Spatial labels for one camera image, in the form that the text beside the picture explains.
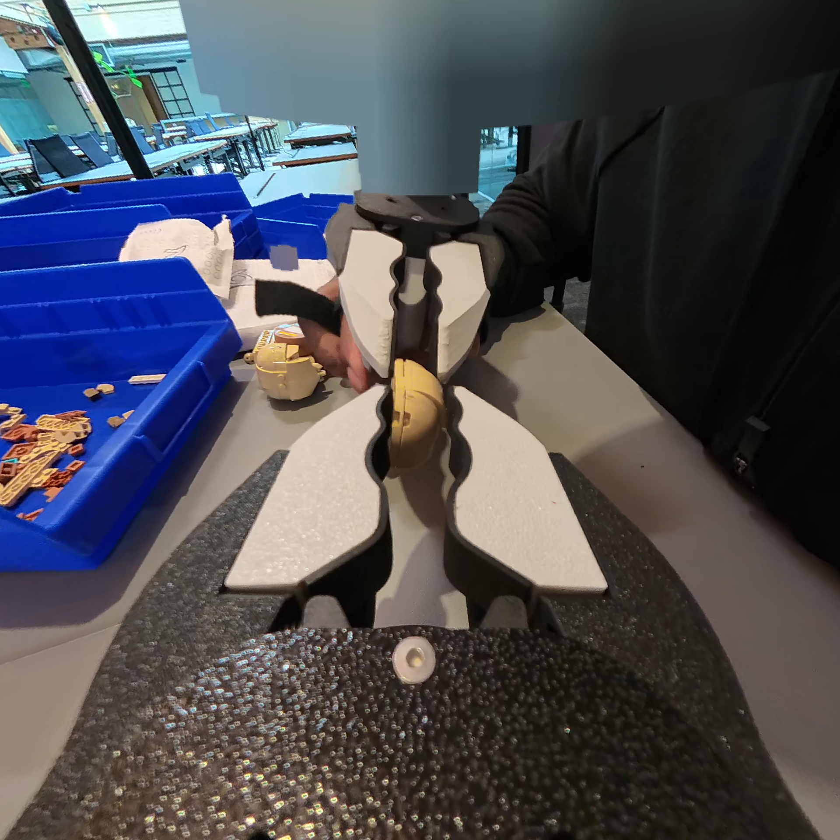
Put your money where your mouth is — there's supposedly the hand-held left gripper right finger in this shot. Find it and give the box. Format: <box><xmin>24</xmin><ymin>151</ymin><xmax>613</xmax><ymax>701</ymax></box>
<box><xmin>445</xmin><ymin>385</ymin><xmax>608</xmax><ymax>596</ymax></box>

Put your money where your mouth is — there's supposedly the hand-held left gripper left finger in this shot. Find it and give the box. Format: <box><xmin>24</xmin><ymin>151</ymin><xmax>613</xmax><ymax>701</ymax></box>
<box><xmin>223</xmin><ymin>383</ymin><xmax>393</xmax><ymax>594</ymax></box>

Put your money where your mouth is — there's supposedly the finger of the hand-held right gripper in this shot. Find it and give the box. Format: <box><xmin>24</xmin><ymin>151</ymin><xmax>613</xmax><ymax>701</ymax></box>
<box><xmin>341</xmin><ymin>226</ymin><xmax>403</xmax><ymax>382</ymax></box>
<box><xmin>426</xmin><ymin>239</ymin><xmax>492</xmax><ymax>382</ymax></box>

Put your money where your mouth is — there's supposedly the tan curved brick assembly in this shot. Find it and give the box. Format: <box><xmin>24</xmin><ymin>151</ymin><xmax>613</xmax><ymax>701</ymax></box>
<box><xmin>386</xmin><ymin>357</ymin><xmax>449</xmax><ymax>470</ymax></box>

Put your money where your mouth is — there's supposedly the person's right forearm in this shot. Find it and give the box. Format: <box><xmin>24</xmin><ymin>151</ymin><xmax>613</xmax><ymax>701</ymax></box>
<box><xmin>477</xmin><ymin>163</ymin><xmax>592</xmax><ymax>317</ymax></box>

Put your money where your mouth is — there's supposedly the long wooden desk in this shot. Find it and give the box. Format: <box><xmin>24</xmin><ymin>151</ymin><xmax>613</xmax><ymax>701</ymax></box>
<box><xmin>38</xmin><ymin>139</ymin><xmax>212</xmax><ymax>192</ymax></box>

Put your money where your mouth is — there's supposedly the person's right hand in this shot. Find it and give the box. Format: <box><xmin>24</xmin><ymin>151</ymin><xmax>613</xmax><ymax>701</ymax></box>
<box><xmin>303</xmin><ymin>275</ymin><xmax>394</xmax><ymax>395</ymax></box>

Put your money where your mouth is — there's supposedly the brown and tan brick figure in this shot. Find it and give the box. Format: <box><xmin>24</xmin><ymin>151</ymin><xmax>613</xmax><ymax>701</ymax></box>
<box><xmin>244</xmin><ymin>327</ymin><xmax>329</xmax><ymax>402</ymax></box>

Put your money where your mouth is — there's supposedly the pile of small bricks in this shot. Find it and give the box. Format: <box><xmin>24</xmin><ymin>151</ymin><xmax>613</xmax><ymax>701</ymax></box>
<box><xmin>0</xmin><ymin>372</ymin><xmax>168</xmax><ymax>524</ymax></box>

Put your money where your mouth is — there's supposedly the black metal pole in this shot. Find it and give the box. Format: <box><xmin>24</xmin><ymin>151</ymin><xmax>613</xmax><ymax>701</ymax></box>
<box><xmin>41</xmin><ymin>0</ymin><xmax>155</xmax><ymax>182</ymax></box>

